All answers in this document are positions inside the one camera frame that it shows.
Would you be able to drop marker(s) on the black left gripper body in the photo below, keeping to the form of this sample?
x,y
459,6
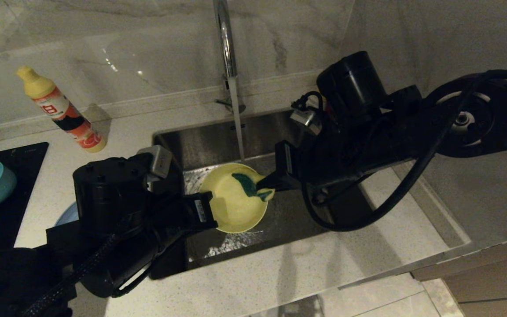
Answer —
x,y
174,215

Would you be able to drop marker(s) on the yellow bowl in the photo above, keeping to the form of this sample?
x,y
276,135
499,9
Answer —
x,y
236,211

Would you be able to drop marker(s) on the yellow green sponge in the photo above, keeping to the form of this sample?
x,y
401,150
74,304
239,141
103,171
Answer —
x,y
249,185

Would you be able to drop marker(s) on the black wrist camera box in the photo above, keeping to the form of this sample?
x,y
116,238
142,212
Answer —
x,y
306,118
159,160

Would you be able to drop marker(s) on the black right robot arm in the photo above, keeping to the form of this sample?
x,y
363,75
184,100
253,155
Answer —
x,y
350,83

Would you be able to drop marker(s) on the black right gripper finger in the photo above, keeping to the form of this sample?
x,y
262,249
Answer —
x,y
280,188
280,178

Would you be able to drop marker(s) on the chrome faucet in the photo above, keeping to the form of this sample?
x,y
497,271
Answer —
x,y
227,44

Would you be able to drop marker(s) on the orange label dish soap bottle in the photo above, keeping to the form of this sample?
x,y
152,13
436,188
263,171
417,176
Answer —
x,y
66,114

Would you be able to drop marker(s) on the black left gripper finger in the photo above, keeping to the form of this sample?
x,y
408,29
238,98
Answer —
x,y
205,211

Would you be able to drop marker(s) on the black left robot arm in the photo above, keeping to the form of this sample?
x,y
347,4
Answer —
x,y
104,193

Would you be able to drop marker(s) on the running water stream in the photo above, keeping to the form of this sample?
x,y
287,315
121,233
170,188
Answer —
x,y
237,127

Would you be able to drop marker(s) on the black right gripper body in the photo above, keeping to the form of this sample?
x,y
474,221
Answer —
x,y
324,163

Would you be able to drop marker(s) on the grey blue plate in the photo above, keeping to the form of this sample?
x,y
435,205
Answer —
x,y
71,215

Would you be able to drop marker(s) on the stainless steel sink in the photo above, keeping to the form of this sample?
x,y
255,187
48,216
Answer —
x,y
209,141

